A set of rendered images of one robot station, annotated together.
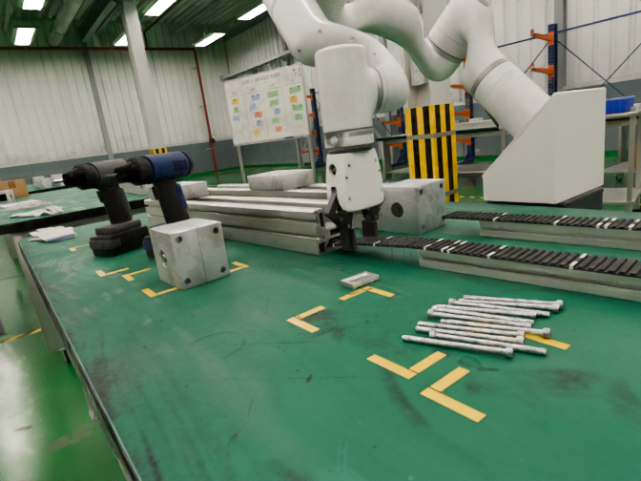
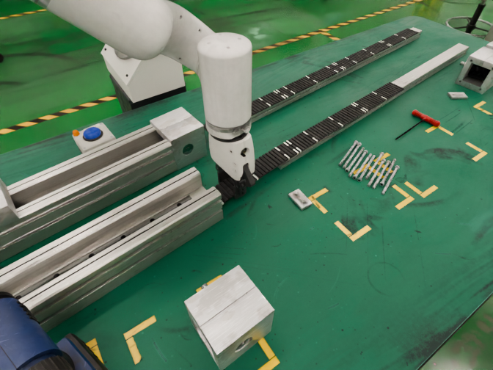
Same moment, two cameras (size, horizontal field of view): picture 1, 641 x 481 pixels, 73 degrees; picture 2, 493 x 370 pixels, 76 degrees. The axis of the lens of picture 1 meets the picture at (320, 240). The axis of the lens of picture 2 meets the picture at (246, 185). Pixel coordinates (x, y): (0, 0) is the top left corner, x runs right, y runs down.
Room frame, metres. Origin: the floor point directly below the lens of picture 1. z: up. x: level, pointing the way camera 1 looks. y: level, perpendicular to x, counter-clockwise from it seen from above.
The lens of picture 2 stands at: (0.71, 0.41, 1.33)
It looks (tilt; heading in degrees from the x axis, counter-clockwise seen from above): 48 degrees down; 272
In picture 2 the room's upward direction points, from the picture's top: straight up
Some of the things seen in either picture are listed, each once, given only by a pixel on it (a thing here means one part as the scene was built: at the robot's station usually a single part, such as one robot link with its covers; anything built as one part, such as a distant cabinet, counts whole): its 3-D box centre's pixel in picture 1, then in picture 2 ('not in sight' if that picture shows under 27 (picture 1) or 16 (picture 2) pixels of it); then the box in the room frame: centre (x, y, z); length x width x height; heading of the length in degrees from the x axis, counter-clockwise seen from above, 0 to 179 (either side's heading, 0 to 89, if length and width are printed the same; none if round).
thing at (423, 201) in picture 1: (417, 203); (177, 136); (0.91, -0.21, 0.83); 0.12 x 0.09 x 0.10; 131
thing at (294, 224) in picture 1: (225, 216); (2, 313); (1.11, 0.23, 0.82); 0.80 x 0.10 x 0.09; 41
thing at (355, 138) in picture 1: (348, 139); (229, 121); (0.76, -0.07, 0.98); 0.09 x 0.08 x 0.03; 131
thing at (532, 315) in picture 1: (484, 310); (358, 163); (0.45, -0.17, 0.78); 0.11 x 0.01 x 0.01; 56
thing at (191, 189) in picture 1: (178, 195); not in sight; (1.30, 0.40, 0.87); 0.16 x 0.11 x 0.07; 41
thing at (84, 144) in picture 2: not in sight; (98, 146); (1.10, -0.19, 0.81); 0.10 x 0.08 x 0.06; 131
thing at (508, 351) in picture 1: (454, 345); (390, 180); (0.38, -0.12, 0.78); 0.11 x 0.01 x 0.01; 56
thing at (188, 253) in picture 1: (196, 249); (225, 310); (0.75, 0.22, 0.83); 0.11 x 0.10 x 0.10; 128
